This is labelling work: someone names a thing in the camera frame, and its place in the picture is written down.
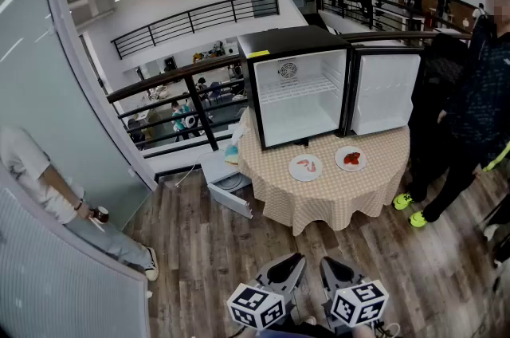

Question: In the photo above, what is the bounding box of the white floor cabinet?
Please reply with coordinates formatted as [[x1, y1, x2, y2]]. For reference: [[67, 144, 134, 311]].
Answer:
[[198, 152, 254, 220]]

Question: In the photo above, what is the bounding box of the black mini fridge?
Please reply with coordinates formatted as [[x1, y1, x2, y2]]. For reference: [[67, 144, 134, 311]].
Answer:
[[237, 25, 422, 151]]

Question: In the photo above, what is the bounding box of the striped glass partition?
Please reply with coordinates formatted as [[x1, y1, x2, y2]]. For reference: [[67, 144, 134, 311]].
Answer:
[[0, 164, 151, 338]]

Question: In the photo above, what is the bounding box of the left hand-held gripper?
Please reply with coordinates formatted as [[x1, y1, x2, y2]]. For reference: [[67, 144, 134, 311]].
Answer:
[[226, 252, 308, 332]]

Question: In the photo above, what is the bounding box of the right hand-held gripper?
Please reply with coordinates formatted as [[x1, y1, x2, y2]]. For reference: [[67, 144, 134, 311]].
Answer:
[[320, 256, 390, 329]]

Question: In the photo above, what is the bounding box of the brown topped black railing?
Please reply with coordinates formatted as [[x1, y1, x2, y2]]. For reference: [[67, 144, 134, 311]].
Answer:
[[106, 31, 471, 160]]

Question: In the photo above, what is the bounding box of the white wire fridge shelf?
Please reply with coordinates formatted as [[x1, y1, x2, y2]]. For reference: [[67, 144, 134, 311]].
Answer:
[[258, 77, 338, 103]]

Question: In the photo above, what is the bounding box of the black balcony railing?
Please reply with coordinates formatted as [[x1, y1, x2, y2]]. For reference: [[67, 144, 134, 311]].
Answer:
[[314, 0, 426, 33], [110, 0, 280, 61]]

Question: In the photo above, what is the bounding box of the yellow checkered round table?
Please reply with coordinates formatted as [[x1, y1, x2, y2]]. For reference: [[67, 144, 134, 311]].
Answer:
[[237, 107, 411, 237]]

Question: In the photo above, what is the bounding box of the white plate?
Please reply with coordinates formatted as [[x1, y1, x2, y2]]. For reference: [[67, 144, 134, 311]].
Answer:
[[334, 146, 367, 173], [288, 154, 323, 183]]

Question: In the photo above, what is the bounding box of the teal object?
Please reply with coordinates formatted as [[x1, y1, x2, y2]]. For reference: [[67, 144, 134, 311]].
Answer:
[[224, 144, 240, 166]]

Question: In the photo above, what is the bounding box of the white cable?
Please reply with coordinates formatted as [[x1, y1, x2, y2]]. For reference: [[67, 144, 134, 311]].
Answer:
[[175, 163, 200, 189]]

